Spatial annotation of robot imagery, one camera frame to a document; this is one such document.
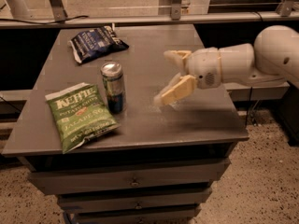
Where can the grey drawer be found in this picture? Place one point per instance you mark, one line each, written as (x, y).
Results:
(129, 199)
(129, 177)
(141, 216)

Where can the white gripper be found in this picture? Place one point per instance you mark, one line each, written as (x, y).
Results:
(204, 67)

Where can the grey drawer cabinet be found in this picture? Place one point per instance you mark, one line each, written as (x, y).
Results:
(204, 126)

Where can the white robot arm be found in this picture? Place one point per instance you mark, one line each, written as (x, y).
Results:
(271, 60)

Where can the redbull can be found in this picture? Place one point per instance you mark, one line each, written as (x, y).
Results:
(113, 81)

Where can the blue chip bag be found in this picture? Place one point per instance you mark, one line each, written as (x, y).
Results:
(95, 43)

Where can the middle grey drawer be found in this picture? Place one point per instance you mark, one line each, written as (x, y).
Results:
(129, 199)

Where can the metal railing bar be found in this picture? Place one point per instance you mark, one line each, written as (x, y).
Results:
(149, 20)

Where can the top grey drawer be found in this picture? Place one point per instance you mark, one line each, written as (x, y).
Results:
(129, 177)

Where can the green jalapeno chip bag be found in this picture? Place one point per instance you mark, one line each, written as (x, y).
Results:
(80, 115)

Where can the bottom grey drawer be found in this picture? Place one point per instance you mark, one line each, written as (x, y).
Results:
(141, 216)

